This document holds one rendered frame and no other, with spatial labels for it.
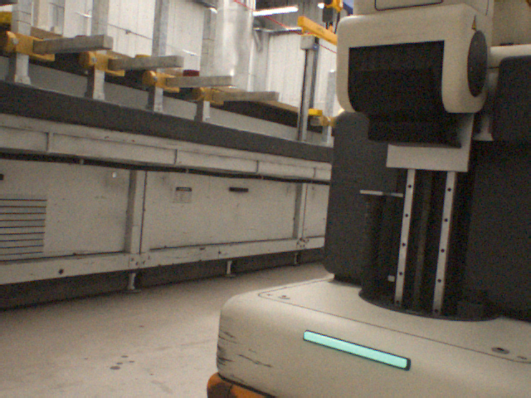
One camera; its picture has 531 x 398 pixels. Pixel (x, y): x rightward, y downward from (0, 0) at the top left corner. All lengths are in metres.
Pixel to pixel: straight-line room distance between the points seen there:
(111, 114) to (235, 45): 5.57
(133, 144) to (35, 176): 0.33
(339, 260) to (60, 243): 1.11
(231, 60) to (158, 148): 5.31
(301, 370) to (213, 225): 1.70
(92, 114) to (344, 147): 0.82
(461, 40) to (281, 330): 0.56
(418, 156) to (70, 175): 1.31
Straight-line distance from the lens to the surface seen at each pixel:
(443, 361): 0.89
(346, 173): 1.28
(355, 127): 1.28
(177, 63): 1.62
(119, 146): 1.89
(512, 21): 1.26
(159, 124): 1.94
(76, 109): 1.73
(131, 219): 2.22
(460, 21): 0.92
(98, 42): 1.47
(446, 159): 1.09
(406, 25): 0.95
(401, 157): 1.13
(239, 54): 7.29
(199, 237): 2.55
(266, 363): 1.02
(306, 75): 2.77
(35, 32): 1.89
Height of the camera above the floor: 0.51
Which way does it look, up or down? 3 degrees down
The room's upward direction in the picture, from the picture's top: 5 degrees clockwise
